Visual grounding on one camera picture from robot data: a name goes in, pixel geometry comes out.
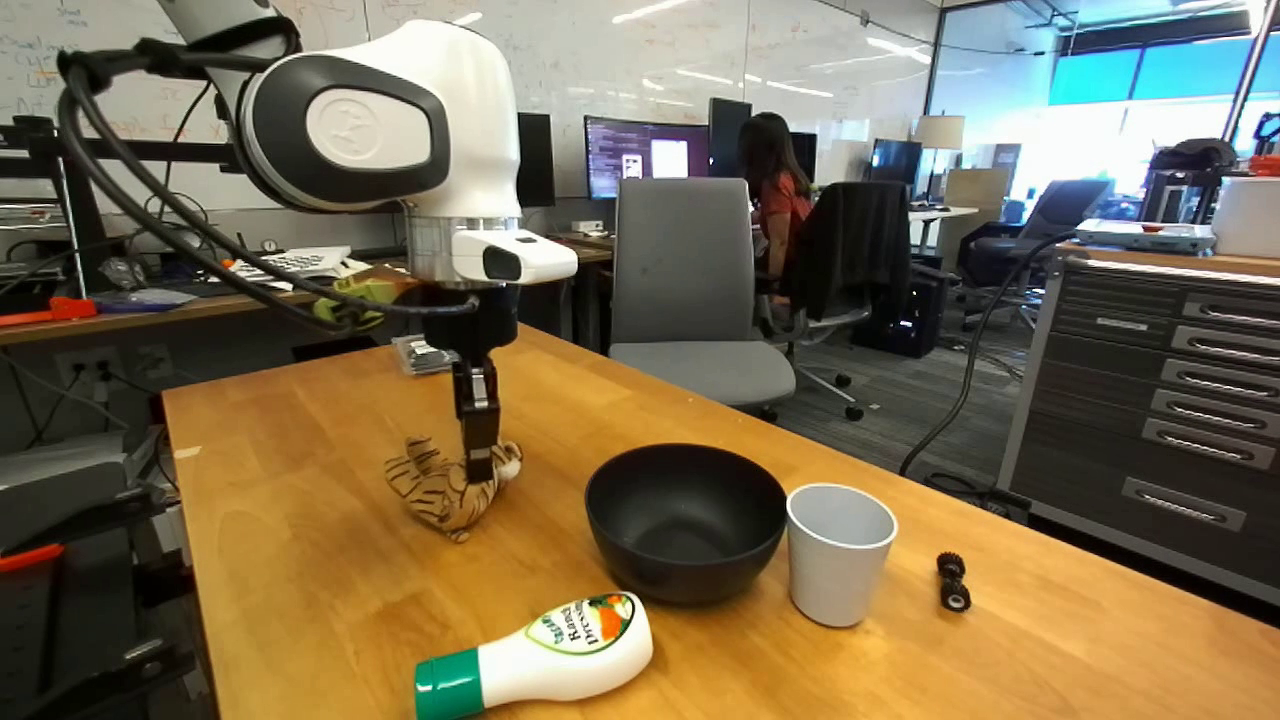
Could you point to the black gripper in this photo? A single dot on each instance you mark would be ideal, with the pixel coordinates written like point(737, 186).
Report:
point(468, 321)

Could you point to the tan stuffed animal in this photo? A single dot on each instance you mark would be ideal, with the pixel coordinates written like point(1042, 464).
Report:
point(432, 493)

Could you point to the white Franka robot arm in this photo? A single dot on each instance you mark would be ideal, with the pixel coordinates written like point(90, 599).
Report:
point(384, 123)

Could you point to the black bowl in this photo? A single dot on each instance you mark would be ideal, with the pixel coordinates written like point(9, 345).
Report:
point(686, 523)

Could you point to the white bottle green cap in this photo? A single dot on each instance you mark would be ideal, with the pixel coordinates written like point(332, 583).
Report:
point(544, 654)

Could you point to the gray high back chair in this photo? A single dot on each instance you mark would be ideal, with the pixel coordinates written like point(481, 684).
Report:
point(686, 287)

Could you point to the dark narrow monitor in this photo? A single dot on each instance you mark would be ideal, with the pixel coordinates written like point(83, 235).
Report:
point(534, 157)

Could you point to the monitor with purple screen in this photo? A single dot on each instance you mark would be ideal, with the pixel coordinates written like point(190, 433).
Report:
point(644, 154)

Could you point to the cluttered wooden workbench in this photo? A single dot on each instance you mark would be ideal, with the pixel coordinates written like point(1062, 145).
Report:
point(132, 321)

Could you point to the seated person red shirt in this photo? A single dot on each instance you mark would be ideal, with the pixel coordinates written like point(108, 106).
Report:
point(780, 194)

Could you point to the white cup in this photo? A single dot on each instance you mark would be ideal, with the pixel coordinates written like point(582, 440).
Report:
point(839, 553)

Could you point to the black office chair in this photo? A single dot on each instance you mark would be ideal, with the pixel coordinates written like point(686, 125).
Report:
point(853, 262)

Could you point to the red hand tool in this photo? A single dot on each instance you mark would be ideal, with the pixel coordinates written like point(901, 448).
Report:
point(47, 311)

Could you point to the white desk lamp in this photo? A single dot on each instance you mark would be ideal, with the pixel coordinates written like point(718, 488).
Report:
point(943, 131)

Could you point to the dark mesh office chair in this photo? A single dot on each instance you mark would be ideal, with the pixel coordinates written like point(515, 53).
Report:
point(1034, 225)

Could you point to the gray drawer tool cabinet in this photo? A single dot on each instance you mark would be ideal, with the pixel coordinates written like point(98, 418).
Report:
point(1160, 402)

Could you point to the closed gray laptop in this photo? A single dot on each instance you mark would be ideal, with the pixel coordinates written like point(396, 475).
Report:
point(1144, 235)

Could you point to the black backpack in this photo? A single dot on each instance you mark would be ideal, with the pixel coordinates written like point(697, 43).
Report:
point(1186, 183)

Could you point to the white box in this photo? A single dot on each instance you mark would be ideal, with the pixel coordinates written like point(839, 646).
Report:
point(1248, 214)

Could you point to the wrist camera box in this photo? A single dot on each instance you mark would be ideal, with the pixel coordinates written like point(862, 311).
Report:
point(527, 259)

